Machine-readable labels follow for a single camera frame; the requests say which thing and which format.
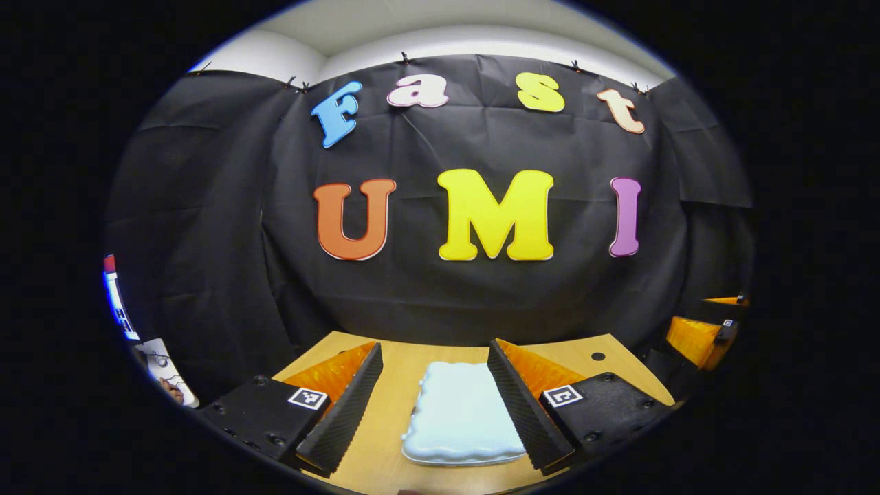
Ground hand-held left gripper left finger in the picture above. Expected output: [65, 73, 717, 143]
[198, 342, 385, 477]

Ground white side desk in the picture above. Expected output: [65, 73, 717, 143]
[133, 337, 201, 408]

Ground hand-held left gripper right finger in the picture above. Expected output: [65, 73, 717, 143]
[487, 338, 674, 477]

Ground black backdrop cloth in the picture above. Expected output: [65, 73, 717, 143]
[103, 54, 756, 406]

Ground computer monitor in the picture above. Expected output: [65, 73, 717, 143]
[102, 254, 141, 342]

